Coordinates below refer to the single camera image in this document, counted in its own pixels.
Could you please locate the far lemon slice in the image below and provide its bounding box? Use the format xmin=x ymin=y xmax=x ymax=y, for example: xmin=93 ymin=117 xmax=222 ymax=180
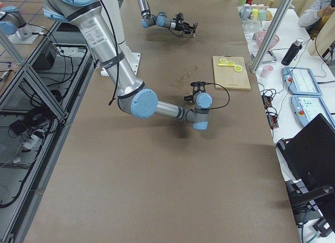
xmin=234 ymin=65 xmax=243 ymax=72

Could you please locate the yellow cup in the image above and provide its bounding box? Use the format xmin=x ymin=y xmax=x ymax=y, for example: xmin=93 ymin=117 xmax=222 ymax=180
xmin=251 ymin=8 xmax=259 ymax=21

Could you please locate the light blue cup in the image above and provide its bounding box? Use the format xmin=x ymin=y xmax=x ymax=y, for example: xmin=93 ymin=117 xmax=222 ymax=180
xmin=240 ymin=7 xmax=252 ymax=20

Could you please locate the black laptop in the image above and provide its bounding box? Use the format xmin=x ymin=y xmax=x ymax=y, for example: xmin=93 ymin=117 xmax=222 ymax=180
xmin=276 ymin=114 xmax=334 ymax=187

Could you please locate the far teach pendant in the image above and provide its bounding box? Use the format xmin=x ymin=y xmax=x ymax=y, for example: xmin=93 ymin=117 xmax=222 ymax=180
xmin=282 ymin=67 xmax=322 ymax=96

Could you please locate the pink bowl with ice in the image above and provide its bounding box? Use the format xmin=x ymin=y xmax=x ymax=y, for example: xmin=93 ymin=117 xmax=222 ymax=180
xmin=255 ymin=30 xmax=280 ymax=51

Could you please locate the aluminium frame post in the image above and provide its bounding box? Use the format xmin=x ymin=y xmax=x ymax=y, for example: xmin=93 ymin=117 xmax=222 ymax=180
xmin=251 ymin=0 xmax=293 ymax=74

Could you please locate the steel double jigger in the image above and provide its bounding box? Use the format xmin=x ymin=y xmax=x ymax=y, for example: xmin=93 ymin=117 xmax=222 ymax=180
xmin=192 ymin=22 xmax=198 ymax=38

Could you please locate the yellow plastic knife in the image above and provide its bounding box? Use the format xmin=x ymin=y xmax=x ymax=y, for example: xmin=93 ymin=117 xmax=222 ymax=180
xmin=217 ymin=63 xmax=236 ymax=67

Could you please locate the seated person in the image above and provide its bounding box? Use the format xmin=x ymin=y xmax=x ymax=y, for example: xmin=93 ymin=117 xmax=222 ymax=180
xmin=298 ymin=0 xmax=334 ymax=39

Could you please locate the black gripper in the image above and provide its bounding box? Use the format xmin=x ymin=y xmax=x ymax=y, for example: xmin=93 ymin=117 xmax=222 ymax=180
xmin=184 ymin=93 xmax=195 ymax=102
xmin=175 ymin=21 xmax=198 ymax=35

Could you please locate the pink cup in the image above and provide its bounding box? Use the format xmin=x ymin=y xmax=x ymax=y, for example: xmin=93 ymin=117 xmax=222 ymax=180
xmin=260 ymin=65 xmax=274 ymax=78

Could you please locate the bamboo cutting board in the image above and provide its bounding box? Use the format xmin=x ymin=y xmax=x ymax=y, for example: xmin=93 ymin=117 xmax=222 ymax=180
xmin=213 ymin=56 xmax=251 ymax=90

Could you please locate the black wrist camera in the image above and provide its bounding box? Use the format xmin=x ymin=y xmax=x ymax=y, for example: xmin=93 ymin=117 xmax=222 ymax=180
xmin=175 ymin=13 xmax=184 ymax=24
xmin=191 ymin=81 xmax=206 ymax=94

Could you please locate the near teach pendant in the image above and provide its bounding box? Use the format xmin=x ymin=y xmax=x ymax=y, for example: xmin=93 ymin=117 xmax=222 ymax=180
xmin=291 ymin=95 xmax=334 ymax=127

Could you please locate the black water bottle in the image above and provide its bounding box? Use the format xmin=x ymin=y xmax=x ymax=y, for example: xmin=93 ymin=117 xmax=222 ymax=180
xmin=281 ymin=38 xmax=303 ymax=66

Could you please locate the teach pendant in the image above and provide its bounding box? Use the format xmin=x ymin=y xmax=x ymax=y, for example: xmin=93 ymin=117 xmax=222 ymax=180
xmin=282 ymin=67 xmax=322 ymax=96
xmin=291 ymin=95 xmax=334 ymax=127

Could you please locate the middle lemon slice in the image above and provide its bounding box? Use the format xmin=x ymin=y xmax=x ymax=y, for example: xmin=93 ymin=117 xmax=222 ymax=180
xmin=227 ymin=60 xmax=235 ymax=67

